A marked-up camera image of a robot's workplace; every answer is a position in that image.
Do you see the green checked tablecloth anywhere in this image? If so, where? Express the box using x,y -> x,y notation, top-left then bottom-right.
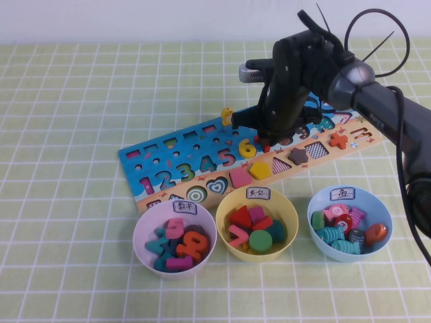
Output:
0,36 -> 431,323

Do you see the pink wooden trapezoid piece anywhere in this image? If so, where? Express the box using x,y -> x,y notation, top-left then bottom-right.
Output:
230,167 -> 253,189

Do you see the orange wooden number ten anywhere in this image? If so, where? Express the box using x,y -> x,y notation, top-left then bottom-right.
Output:
175,231 -> 209,262

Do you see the yellow wooden pentagon piece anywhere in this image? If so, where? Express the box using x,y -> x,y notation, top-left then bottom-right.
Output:
248,161 -> 272,182

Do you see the blue plastic bowl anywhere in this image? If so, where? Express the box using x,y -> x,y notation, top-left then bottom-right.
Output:
306,184 -> 393,262

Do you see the dark blue wooden number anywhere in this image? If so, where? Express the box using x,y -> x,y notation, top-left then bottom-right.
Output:
164,238 -> 183,256

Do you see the thick black camera cable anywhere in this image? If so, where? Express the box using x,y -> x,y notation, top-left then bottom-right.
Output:
297,9 -> 431,266

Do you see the orange wooden fish piece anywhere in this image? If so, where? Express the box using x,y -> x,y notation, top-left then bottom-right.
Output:
364,223 -> 389,247

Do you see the magenta wooden number one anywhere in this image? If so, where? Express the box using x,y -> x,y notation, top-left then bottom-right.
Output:
165,255 -> 193,273

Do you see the green wooden circle piece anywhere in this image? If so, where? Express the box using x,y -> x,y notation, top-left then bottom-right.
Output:
248,229 -> 273,255

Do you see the yellow wooden fish piece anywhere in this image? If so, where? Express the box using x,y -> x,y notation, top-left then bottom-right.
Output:
220,107 -> 234,127

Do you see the red wooden triangle piece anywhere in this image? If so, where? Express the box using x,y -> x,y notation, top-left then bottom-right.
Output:
228,205 -> 253,229

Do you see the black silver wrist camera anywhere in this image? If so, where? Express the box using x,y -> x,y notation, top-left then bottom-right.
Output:
238,59 -> 276,83

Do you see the yellow wooden number six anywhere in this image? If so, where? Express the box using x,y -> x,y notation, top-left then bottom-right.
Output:
238,137 -> 257,159

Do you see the pink plastic bowl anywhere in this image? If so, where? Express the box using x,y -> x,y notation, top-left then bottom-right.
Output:
132,198 -> 218,280

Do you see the red wooden fish piece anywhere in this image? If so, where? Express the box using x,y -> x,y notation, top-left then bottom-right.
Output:
333,214 -> 354,236

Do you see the blue wooden puzzle board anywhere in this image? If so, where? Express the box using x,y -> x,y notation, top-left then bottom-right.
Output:
117,96 -> 385,213

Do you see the pink wooden number five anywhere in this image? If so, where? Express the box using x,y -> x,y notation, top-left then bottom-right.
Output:
166,217 -> 185,240

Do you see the red wooden shape piece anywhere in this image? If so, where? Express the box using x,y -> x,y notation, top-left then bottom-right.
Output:
251,215 -> 273,231

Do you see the pink wooden greater-than sign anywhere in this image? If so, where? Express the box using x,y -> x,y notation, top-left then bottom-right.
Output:
228,224 -> 251,247

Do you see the pink wooden fish piece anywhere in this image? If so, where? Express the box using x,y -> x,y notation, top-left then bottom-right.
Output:
322,203 -> 348,222

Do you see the green wooden fish piece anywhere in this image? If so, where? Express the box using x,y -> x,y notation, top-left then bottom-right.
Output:
310,210 -> 326,231

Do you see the teal striped wooden fish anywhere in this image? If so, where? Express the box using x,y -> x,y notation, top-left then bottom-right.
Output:
314,225 -> 346,243
331,239 -> 362,256

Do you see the magenta wooden square piece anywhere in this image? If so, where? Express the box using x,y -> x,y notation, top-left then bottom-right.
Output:
248,206 -> 265,223

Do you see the yellow plastic bowl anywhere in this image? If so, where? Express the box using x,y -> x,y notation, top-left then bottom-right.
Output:
215,186 -> 300,263

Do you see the magenta wooden fish piece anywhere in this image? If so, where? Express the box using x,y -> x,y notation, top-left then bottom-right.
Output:
348,206 -> 367,229

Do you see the teal wooden shape piece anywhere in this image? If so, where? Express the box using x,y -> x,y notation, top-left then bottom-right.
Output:
267,220 -> 287,244

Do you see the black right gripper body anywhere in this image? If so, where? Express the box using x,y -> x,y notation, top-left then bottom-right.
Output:
231,82 -> 321,139

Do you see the white handwritten paper label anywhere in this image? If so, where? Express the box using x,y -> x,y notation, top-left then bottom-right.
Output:
246,186 -> 272,200
172,199 -> 198,214
330,185 -> 356,202

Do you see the brown wooden star piece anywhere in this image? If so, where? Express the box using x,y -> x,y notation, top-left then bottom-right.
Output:
288,147 -> 310,166

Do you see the thin black looped cable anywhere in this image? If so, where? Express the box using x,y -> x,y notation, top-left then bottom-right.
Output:
345,9 -> 410,78

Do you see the teal wooden number two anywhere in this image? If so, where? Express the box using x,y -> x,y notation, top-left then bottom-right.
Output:
144,237 -> 169,252

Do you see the dark grey wooden fish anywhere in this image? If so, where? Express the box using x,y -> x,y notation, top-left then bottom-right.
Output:
347,228 -> 366,246

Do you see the orange wooden plus piece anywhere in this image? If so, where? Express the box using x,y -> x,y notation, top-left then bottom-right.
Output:
328,131 -> 350,149

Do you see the black zip tie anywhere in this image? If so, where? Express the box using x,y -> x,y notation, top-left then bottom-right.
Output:
363,32 -> 395,61
315,3 -> 333,34

